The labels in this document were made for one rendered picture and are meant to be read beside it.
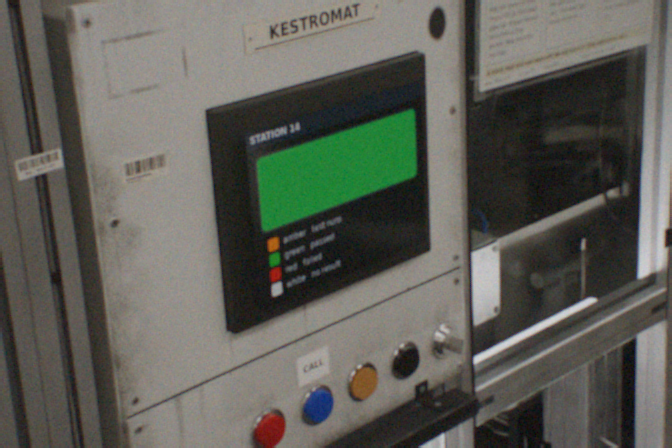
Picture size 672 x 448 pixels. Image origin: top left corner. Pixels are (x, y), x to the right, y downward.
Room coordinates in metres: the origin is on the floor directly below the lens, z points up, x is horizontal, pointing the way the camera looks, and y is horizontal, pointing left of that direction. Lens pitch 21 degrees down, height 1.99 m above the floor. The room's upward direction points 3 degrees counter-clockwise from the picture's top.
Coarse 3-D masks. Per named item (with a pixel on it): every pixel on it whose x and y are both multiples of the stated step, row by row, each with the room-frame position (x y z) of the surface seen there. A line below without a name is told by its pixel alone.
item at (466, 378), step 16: (464, 0) 1.21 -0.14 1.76; (464, 32) 1.21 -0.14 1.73; (464, 48) 1.21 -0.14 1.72; (464, 64) 1.21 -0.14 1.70; (464, 80) 1.21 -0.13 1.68; (464, 96) 1.21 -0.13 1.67; (464, 112) 1.21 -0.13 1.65; (464, 128) 1.21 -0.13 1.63; (464, 144) 1.21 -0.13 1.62; (464, 160) 1.21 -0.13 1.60; (464, 176) 1.21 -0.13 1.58; (464, 192) 1.21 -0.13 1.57; (464, 208) 1.21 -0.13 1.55; (464, 224) 1.21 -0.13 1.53; (464, 240) 1.21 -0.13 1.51; (464, 256) 1.21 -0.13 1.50; (464, 272) 1.21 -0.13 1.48; (464, 288) 1.21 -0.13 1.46; (464, 304) 1.21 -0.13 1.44; (640, 336) 1.49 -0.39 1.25; (656, 336) 1.47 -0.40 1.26; (640, 352) 1.49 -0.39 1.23; (656, 352) 1.47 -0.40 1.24; (640, 368) 1.49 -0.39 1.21; (656, 368) 1.47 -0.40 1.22; (448, 384) 1.19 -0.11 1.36; (464, 384) 1.20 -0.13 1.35; (640, 384) 1.49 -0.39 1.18; (656, 384) 1.47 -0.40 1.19; (640, 400) 1.49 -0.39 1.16; (656, 400) 1.47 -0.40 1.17; (640, 416) 1.49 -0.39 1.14; (656, 416) 1.47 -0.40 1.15; (448, 432) 1.19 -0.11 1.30; (464, 432) 1.20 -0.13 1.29; (640, 432) 1.49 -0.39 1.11; (656, 432) 1.47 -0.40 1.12
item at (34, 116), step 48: (0, 0) 0.89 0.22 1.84; (0, 48) 0.88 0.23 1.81; (0, 96) 0.88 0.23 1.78; (48, 96) 0.91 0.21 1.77; (48, 144) 0.90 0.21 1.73; (48, 192) 0.90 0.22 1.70; (48, 240) 0.90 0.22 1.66; (48, 288) 0.89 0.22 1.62; (48, 336) 0.89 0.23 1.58; (48, 384) 0.88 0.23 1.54; (576, 384) 1.64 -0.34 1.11; (96, 432) 0.91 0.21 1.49; (480, 432) 1.83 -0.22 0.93; (528, 432) 1.70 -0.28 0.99; (576, 432) 1.64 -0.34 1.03
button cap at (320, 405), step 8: (320, 392) 1.04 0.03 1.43; (328, 392) 1.05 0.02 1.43; (312, 400) 1.04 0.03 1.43; (320, 400) 1.04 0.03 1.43; (328, 400) 1.05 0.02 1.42; (312, 408) 1.03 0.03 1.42; (320, 408) 1.04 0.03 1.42; (328, 408) 1.05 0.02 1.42; (312, 416) 1.03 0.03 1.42; (320, 416) 1.04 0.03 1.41
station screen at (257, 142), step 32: (384, 96) 1.09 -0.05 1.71; (416, 96) 1.12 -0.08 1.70; (288, 128) 1.01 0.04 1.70; (320, 128) 1.04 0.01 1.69; (352, 128) 1.06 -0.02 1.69; (416, 128) 1.12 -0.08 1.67; (256, 160) 0.99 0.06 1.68; (416, 160) 1.12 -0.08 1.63; (256, 192) 0.99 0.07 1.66; (384, 192) 1.09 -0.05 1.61; (416, 192) 1.12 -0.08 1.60; (256, 224) 0.98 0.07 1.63; (288, 224) 1.01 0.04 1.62; (320, 224) 1.03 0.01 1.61; (352, 224) 1.06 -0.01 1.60; (384, 224) 1.09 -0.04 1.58; (416, 224) 1.11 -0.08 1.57; (256, 256) 0.98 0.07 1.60; (288, 256) 1.01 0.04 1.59; (320, 256) 1.03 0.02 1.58; (352, 256) 1.06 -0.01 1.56; (384, 256) 1.08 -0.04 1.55; (288, 288) 1.00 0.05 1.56
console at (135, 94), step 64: (64, 0) 1.01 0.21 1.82; (128, 0) 0.95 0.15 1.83; (192, 0) 0.98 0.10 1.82; (256, 0) 1.03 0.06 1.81; (320, 0) 1.07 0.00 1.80; (384, 0) 1.13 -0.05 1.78; (448, 0) 1.18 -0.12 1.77; (64, 64) 0.95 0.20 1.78; (128, 64) 0.94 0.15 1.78; (192, 64) 0.98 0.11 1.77; (256, 64) 1.02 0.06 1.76; (320, 64) 1.07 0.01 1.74; (384, 64) 1.11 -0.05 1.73; (448, 64) 1.18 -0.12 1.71; (64, 128) 0.96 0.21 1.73; (128, 128) 0.94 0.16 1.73; (192, 128) 0.98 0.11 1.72; (256, 128) 1.00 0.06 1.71; (448, 128) 1.18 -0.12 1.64; (128, 192) 0.93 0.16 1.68; (192, 192) 0.97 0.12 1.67; (448, 192) 1.18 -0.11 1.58; (128, 256) 0.93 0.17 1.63; (192, 256) 0.97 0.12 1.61; (448, 256) 1.18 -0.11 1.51; (128, 320) 0.92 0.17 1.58; (192, 320) 0.96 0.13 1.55; (256, 320) 0.99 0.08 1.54; (320, 320) 1.06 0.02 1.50; (384, 320) 1.11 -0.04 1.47; (448, 320) 1.18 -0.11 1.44; (128, 384) 0.92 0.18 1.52; (192, 384) 0.96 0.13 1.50; (256, 384) 1.00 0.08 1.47; (320, 384) 1.05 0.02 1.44; (384, 384) 1.11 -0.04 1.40
